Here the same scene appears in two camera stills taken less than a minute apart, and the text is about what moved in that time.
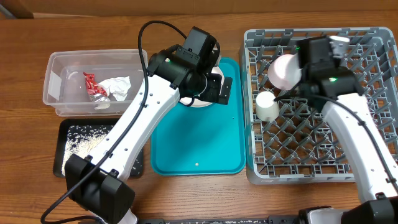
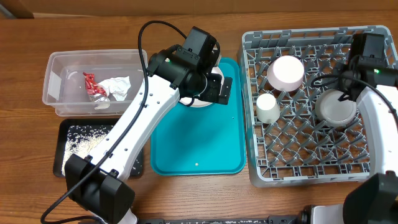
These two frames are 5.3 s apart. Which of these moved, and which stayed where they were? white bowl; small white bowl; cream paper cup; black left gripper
Moved: white bowl
Stayed: cream paper cup; black left gripper; small white bowl
